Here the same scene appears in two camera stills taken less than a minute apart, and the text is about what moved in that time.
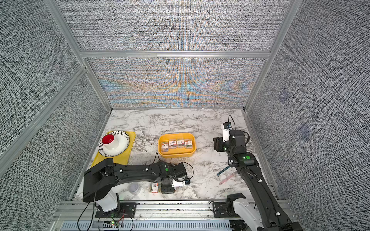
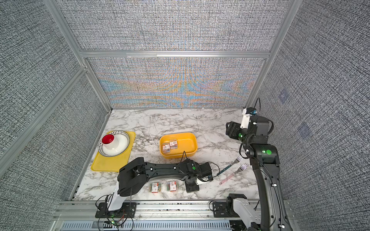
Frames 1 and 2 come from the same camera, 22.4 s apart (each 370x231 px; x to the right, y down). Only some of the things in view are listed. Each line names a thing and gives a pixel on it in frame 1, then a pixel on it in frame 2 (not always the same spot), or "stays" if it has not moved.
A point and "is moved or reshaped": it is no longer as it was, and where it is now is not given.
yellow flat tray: x=123 y=159 stays
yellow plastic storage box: x=178 y=152 stays
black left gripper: x=168 y=191 → x=193 y=189
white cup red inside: x=108 y=140 stays
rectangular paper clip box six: x=180 y=143 → x=173 y=144
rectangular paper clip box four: x=172 y=144 → x=166 y=147
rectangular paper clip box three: x=165 y=146 is moved or reshaped
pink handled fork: x=227 y=178 stays
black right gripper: x=218 y=144 → x=234 y=132
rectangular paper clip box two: x=155 y=187 stays
